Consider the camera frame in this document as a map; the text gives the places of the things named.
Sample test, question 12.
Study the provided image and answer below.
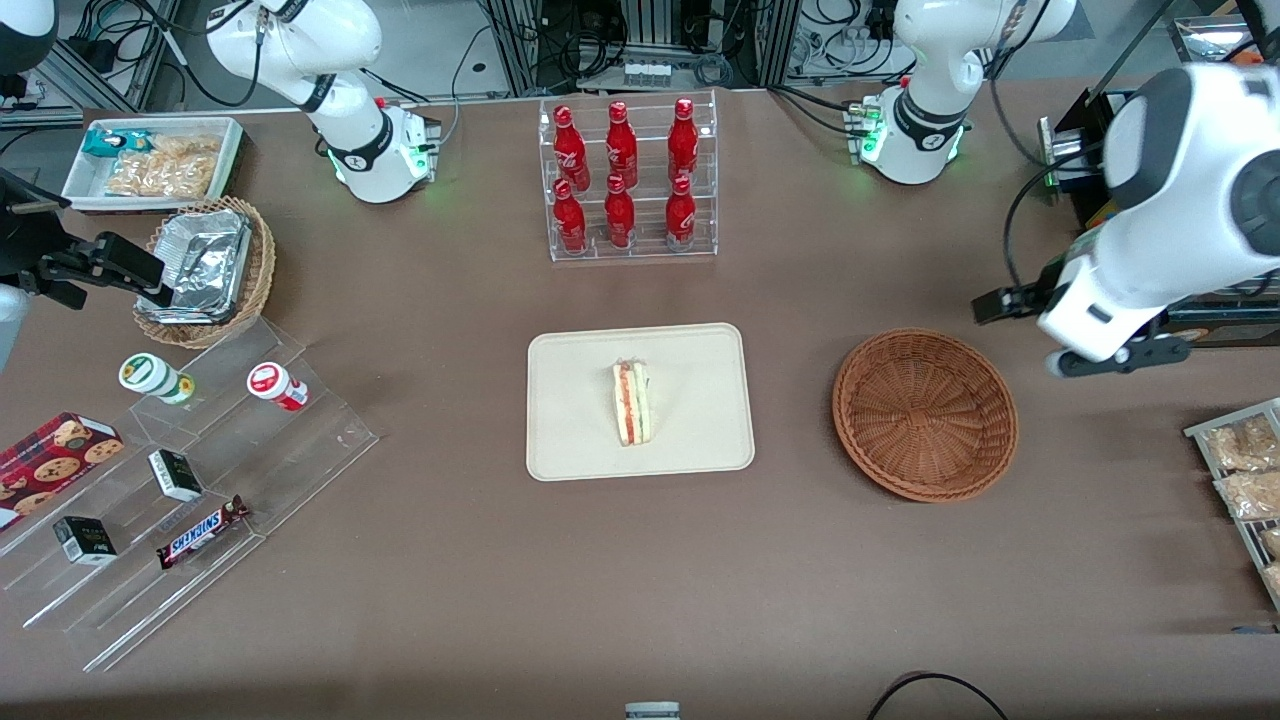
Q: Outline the clear acrylic bottle rack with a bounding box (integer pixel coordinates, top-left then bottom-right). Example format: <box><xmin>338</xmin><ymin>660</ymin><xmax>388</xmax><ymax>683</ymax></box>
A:
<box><xmin>538</xmin><ymin>90</ymin><xmax>719</xmax><ymax>263</ymax></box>

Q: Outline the aluminium profile frame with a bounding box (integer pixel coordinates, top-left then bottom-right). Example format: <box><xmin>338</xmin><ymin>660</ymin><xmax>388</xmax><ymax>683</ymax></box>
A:
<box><xmin>480</xmin><ymin>0</ymin><xmax>801</xmax><ymax>96</ymax></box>

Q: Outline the black food warmer cabinet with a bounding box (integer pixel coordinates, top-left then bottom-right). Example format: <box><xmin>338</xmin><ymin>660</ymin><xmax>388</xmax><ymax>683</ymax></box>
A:
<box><xmin>1038</xmin><ymin>0</ymin><xmax>1280</xmax><ymax>349</ymax></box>

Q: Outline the clear bag of chips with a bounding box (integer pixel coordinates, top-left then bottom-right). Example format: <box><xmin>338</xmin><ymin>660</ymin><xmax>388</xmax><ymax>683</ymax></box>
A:
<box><xmin>150</xmin><ymin>133</ymin><xmax>223</xmax><ymax>166</ymax></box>
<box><xmin>104</xmin><ymin>150</ymin><xmax>217</xmax><ymax>200</ymax></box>

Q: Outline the light wicker basket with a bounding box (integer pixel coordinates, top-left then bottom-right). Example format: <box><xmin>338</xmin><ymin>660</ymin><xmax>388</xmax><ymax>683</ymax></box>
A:
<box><xmin>133</xmin><ymin>197</ymin><xmax>276</xmax><ymax>349</ymax></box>

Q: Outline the grey snack display tray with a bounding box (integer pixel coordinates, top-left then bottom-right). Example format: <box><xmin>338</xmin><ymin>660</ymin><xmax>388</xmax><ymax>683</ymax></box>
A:
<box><xmin>1185</xmin><ymin>398</ymin><xmax>1280</xmax><ymax>611</ymax></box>

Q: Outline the white rectangular snack tray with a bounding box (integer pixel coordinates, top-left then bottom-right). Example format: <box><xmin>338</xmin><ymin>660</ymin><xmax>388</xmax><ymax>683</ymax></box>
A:
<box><xmin>60</xmin><ymin>116</ymin><xmax>247</xmax><ymax>214</ymax></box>

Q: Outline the triangular packed sandwich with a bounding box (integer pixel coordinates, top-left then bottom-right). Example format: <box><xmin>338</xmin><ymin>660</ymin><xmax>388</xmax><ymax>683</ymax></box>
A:
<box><xmin>611</xmin><ymin>360</ymin><xmax>657</xmax><ymax>448</ymax></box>

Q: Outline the green sunflower lid cup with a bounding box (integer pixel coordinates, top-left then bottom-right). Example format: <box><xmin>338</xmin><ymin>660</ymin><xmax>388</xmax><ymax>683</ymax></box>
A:
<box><xmin>118</xmin><ymin>352</ymin><xmax>196</xmax><ymax>406</ymax></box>

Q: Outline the red lid snack cup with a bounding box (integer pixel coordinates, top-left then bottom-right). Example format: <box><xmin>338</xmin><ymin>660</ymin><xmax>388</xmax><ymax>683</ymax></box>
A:
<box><xmin>247</xmin><ymin>362</ymin><xmax>309</xmax><ymax>411</ymax></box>

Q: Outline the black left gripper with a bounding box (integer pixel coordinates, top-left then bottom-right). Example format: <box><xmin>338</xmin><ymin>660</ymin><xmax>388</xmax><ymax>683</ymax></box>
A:
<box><xmin>973</xmin><ymin>283</ymin><xmax>1065</xmax><ymax>324</ymax></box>

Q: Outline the brown wicker basket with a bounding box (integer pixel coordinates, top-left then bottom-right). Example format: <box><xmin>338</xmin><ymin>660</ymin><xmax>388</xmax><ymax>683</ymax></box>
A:
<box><xmin>832</xmin><ymin>328</ymin><xmax>1019</xmax><ymax>503</ymax></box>

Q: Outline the clear acrylic stepped shelf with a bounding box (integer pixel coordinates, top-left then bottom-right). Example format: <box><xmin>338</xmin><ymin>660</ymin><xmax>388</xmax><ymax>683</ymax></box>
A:
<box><xmin>0</xmin><ymin>318</ymin><xmax>379</xmax><ymax>673</ymax></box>

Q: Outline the red cola bottle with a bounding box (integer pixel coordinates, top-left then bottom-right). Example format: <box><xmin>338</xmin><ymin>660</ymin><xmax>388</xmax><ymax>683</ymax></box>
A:
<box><xmin>604</xmin><ymin>174</ymin><xmax>637</xmax><ymax>249</ymax></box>
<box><xmin>665</xmin><ymin>175</ymin><xmax>698</xmax><ymax>251</ymax></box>
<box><xmin>553</xmin><ymin>178</ymin><xmax>589</xmax><ymax>254</ymax></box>
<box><xmin>553</xmin><ymin>104</ymin><xmax>591</xmax><ymax>191</ymax></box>
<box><xmin>668</xmin><ymin>97</ymin><xmax>700</xmax><ymax>183</ymax></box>
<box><xmin>605</xmin><ymin>100</ymin><xmax>639</xmax><ymax>187</ymax></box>

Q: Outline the teal snack packet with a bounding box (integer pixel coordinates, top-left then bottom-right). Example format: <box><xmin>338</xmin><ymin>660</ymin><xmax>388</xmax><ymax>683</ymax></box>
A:
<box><xmin>82</xmin><ymin>128</ymin><xmax>151</xmax><ymax>161</ymax></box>

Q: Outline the beige plastic serving tray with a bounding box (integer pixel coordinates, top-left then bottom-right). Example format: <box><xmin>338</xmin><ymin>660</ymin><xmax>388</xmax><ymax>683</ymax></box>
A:
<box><xmin>526</xmin><ymin>322</ymin><xmax>756</xmax><ymax>483</ymax></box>

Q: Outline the red tartan cookie box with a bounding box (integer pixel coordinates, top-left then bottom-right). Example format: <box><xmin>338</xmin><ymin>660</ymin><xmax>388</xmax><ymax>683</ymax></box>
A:
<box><xmin>0</xmin><ymin>412</ymin><xmax>124</xmax><ymax>531</ymax></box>

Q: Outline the white power strip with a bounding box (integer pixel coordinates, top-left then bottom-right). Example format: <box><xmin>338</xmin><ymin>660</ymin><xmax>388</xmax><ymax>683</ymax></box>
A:
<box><xmin>790</xmin><ymin>28</ymin><xmax>901</xmax><ymax>79</ymax></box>

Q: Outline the black floor cable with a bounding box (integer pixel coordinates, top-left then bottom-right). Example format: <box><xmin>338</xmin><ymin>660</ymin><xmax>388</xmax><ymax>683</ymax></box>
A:
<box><xmin>865</xmin><ymin>672</ymin><xmax>1011</xmax><ymax>720</ymax></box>

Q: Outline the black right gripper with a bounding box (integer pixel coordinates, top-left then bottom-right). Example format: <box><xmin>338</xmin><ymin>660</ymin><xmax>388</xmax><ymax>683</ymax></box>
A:
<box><xmin>0</xmin><ymin>168</ymin><xmax>166</xmax><ymax>309</ymax></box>

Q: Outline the small black carton box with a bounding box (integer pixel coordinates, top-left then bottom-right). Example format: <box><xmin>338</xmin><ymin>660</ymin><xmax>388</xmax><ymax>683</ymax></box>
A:
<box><xmin>53</xmin><ymin>516</ymin><xmax>118</xmax><ymax>566</ymax></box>
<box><xmin>148</xmin><ymin>449</ymin><xmax>204</xmax><ymax>503</ymax></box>

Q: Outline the Snickers chocolate bar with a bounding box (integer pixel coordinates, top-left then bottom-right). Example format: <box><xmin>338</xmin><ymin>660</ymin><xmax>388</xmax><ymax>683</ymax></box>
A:
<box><xmin>157</xmin><ymin>495</ymin><xmax>251</xmax><ymax>571</ymax></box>

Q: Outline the aluminium foil container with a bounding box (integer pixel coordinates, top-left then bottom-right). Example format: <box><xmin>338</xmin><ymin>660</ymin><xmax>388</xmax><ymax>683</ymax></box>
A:
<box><xmin>150</xmin><ymin>210</ymin><xmax>251</xmax><ymax>319</ymax></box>
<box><xmin>135</xmin><ymin>285</ymin><xmax>241</xmax><ymax>325</ymax></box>

